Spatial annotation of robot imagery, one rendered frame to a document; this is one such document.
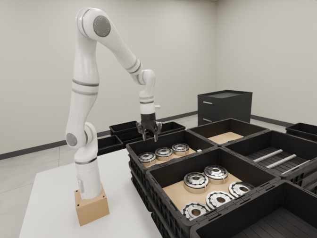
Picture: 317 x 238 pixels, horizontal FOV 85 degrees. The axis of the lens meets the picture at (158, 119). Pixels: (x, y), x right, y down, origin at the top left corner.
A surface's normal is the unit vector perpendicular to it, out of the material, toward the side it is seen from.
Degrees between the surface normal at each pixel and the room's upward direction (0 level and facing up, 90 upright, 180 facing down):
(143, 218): 0
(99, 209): 90
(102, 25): 107
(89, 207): 90
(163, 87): 90
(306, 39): 90
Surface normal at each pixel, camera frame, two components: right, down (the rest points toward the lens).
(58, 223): -0.07, -0.96
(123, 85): 0.47, 0.22
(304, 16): -0.88, 0.19
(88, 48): 0.77, 0.02
